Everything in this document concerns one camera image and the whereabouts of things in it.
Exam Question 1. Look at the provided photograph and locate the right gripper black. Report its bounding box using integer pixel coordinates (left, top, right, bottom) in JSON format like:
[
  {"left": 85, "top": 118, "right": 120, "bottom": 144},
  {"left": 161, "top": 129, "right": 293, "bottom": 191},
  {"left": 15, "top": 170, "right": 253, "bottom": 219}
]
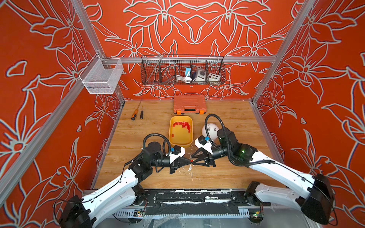
[{"left": 190, "top": 146, "right": 232, "bottom": 169}]

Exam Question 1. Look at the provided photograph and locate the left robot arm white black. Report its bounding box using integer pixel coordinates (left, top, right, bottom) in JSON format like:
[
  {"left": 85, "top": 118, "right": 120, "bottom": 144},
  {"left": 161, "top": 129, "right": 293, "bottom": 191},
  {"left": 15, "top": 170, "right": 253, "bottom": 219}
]
[{"left": 56, "top": 133, "right": 192, "bottom": 228}]

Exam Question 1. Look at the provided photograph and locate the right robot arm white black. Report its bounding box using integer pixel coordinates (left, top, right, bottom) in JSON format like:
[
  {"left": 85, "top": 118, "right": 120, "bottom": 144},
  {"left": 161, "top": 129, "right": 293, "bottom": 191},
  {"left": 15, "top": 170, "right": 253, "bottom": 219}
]
[{"left": 192, "top": 114, "right": 336, "bottom": 225}]

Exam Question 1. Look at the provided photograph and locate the white dome screw fixture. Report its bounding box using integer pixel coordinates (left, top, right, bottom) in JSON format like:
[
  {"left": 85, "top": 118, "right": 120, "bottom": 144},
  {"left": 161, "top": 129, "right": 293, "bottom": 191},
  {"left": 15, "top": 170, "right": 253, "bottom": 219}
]
[{"left": 202, "top": 123, "right": 219, "bottom": 141}]

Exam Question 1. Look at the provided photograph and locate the red sleeves pile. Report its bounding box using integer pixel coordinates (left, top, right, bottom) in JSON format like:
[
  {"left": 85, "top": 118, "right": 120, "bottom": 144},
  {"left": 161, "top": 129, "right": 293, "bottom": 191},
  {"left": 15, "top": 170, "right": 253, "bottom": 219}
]
[{"left": 173, "top": 122, "right": 191, "bottom": 133}]

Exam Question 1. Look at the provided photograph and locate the yellow plastic tray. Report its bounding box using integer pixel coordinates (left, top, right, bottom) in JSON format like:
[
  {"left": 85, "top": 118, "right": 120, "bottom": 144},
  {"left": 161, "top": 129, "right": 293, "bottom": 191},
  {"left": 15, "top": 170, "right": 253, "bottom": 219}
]
[{"left": 169, "top": 116, "right": 194, "bottom": 147}]

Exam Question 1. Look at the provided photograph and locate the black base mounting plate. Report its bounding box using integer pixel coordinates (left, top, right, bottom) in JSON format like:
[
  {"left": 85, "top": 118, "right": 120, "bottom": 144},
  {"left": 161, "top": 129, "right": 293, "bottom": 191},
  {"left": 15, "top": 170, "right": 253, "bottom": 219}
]
[{"left": 144, "top": 189, "right": 271, "bottom": 216}]

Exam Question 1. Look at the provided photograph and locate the orange tool case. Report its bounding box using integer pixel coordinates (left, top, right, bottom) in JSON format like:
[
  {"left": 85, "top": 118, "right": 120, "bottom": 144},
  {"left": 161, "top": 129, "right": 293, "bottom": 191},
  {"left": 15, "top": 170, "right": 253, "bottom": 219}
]
[{"left": 173, "top": 94, "right": 207, "bottom": 115}]

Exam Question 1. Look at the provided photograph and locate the white button box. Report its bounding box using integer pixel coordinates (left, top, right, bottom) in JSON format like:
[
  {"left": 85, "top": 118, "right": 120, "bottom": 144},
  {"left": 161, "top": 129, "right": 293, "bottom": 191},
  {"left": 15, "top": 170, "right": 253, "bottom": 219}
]
[{"left": 208, "top": 73, "right": 221, "bottom": 85}]

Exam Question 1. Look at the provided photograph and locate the white round dial device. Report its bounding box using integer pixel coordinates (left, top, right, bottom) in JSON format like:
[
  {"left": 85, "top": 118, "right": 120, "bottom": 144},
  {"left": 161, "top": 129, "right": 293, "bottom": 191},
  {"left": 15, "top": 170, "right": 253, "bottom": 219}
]
[{"left": 194, "top": 69, "right": 206, "bottom": 82}]

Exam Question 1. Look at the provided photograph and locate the blue white small box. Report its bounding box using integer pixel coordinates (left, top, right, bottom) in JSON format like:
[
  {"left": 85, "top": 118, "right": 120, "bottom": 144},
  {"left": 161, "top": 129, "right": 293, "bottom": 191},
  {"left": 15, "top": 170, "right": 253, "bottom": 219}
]
[{"left": 184, "top": 67, "right": 192, "bottom": 78}]

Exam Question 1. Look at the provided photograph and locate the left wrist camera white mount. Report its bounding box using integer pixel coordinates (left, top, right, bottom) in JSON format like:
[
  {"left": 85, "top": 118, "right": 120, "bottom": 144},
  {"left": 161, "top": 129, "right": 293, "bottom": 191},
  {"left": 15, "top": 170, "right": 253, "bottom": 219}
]
[{"left": 167, "top": 145, "right": 185, "bottom": 164}]

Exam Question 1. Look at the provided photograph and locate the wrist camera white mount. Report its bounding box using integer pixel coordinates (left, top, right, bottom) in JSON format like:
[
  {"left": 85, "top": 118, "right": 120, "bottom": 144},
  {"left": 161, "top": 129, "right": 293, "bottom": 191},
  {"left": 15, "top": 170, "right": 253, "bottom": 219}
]
[
  {"left": 167, "top": 145, "right": 185, "bottom": 164},
  {"left": 194, "top": 135, "right": 213, "bottom": 154}
]

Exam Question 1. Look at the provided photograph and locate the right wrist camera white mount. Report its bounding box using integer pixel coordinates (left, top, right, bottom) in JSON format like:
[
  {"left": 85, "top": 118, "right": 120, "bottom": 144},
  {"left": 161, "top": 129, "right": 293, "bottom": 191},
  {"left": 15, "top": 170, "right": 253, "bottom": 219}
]
[{"left": 194, "top": 135, "right": 213, "bottom": 154}]

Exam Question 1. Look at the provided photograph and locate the black handled screwdriver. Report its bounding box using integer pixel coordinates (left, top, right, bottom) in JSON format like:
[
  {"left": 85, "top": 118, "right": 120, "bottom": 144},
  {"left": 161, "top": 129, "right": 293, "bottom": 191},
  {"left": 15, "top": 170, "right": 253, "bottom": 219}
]
[{"left": 140, "top": 106, "right": 144, "bottom": 119}]

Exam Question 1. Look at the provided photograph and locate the orange handled screwdriver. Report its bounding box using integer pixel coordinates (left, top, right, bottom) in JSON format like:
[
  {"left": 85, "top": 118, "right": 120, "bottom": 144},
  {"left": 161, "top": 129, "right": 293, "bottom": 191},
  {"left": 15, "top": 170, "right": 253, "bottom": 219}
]
[{"left": 131, "top": 100, "right": 142, "bottom": 121}]

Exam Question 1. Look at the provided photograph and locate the white coiled cable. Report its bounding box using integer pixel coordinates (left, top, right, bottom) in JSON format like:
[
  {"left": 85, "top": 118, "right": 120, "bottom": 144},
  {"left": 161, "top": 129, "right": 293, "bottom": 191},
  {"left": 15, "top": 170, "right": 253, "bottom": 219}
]
[{"left": 175, "top": 74, "right": 192, "bottom": 84}]

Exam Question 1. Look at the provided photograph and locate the black wire wall basket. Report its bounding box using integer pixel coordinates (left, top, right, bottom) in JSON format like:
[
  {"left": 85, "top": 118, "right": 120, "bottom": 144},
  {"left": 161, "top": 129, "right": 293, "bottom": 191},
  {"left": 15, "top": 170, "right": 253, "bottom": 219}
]
[{"left": 141, "top": 54, "right": 226, "bottom": 86}]

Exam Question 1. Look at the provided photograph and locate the clear acrylic wall box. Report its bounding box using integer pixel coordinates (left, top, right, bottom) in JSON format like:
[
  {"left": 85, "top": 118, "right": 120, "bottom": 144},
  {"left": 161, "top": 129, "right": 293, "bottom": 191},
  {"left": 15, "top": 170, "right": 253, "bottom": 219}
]
[{"left": 79, "top": 59, "right": 124, "bottom": 95}]

